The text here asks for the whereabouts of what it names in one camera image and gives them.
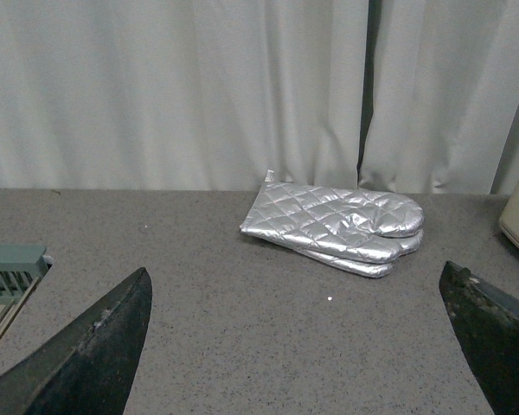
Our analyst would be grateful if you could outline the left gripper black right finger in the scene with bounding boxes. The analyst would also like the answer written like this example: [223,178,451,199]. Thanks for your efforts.
[439,261,519,414]

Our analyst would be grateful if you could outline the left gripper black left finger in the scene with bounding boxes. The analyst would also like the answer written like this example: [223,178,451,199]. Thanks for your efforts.
[0,267,152,414]

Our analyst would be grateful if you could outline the lower silver quilted oven mitt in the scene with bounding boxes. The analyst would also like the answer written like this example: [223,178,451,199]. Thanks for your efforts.
[293,229,424,278]

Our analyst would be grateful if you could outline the silver quilted oven mitt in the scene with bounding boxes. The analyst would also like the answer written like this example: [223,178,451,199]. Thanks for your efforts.
[293,229,424,278]
[240,170,425,265]

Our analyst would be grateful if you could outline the green dish rack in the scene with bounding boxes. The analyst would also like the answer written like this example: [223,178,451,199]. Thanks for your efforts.
[0,244,49,340]

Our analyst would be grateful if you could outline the upper silver quilted oven mitt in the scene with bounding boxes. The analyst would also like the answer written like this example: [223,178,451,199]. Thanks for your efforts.
[240,170,425,265]

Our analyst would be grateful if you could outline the grey-white curtain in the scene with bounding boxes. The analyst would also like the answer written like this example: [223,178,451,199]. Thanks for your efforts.
[0,1,519,194]

